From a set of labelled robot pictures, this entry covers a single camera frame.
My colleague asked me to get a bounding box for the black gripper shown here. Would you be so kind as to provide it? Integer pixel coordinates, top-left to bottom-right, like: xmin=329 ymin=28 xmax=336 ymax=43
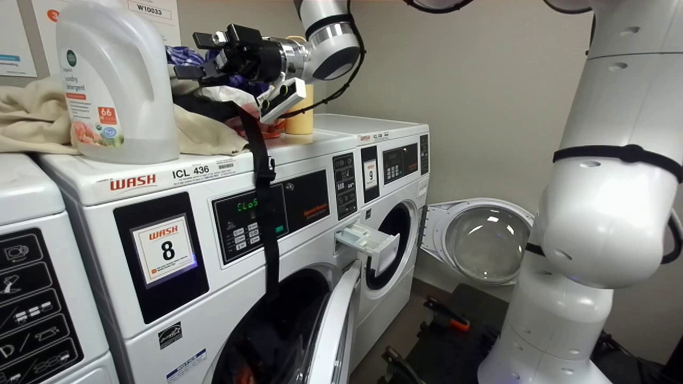
xmin=191 ymin=23 xmax=291 ymax=87

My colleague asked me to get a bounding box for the white laundry detergent bottle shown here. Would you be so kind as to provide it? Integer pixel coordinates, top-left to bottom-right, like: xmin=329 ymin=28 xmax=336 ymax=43
xmin=53 ymin=0 xmax=181 ymax=167

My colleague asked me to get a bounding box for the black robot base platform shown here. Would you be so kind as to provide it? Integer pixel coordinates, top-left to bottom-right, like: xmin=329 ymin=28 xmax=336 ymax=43
xmin=376 ymin=282 xmax=515 ymax=384

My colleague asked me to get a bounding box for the white washing machine numbered nine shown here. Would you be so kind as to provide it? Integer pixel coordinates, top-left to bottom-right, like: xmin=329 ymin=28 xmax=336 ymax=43
xmin=312 ymin=111 xmax=433 ymax=372

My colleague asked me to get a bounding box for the white detergent drawer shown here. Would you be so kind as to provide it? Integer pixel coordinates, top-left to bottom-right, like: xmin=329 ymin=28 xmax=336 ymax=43
xmin=334 ymin=222 xmax=402 ymax=278

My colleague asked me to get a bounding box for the white front-load washing machine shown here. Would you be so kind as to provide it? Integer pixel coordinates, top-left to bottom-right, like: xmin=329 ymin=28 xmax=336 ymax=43
xmin=0 ymin=151 xmax=124 ymax=384

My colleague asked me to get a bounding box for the white washing machine numbered eight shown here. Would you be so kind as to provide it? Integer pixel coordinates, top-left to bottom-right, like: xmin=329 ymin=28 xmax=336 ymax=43
xmin=39 ymin=127 xmax=372 ymax=384

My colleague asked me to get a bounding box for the white crumpled cloth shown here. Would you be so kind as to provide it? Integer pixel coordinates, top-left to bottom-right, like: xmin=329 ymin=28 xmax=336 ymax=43
xmin=201 ymin=83 xmax=264 ymax=109

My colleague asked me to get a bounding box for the blue plaid cloth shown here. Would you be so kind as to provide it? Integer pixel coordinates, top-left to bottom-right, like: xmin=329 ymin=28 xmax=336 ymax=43
xmin=165 ymin=43 xmax=210 ymax=82

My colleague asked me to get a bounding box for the orange floral fabric bag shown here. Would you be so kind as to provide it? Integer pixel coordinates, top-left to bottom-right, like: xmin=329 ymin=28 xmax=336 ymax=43
xmin=242 ymin=114 xmax=295 ymax=144

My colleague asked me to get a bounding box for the orange white wash poster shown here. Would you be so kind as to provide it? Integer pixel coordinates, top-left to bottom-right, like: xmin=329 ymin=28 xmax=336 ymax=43
xmin=20 ymin=0 xmax=184 ymax=79

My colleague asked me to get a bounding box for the number nine card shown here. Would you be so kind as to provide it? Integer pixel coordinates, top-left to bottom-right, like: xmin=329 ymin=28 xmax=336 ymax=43
xmin=362 ymin=159 xmax=381 ymax=191

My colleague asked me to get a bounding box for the number eight card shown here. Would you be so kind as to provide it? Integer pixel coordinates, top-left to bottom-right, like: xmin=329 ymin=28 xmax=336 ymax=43
xmin=130 ymin=211 xmax=201 ymax=286

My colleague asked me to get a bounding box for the beige cloth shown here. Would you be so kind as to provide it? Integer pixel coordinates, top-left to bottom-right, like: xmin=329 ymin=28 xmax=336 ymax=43
xmin=0 ymin=76 xmax=250 ymax=159

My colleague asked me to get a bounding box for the white round washer door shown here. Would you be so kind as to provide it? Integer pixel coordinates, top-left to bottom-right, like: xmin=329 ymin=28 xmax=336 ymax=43
xmin=304 ymin=260 xmax=362 ymax=384
xmin=418 ymin=196 xmax=539 ymax=290

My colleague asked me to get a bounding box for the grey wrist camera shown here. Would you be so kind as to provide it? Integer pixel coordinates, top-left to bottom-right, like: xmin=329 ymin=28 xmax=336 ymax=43
xmin=257 ymin=76 xmax=309 ymax=124

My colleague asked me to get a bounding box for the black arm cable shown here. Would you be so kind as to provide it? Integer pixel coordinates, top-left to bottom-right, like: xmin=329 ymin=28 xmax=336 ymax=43
xmin=306 ymin=0 xmax=370 ymax=119

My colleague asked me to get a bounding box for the black bag strap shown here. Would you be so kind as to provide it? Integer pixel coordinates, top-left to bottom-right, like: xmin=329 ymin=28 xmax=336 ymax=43
xmin=174 ymin=92 xmax=281 ymax=298

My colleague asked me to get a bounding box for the blue white wall poster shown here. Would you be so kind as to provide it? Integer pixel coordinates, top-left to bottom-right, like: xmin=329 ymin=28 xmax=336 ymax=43
xmin=0 ymin=0 xmax=39 ymax=82

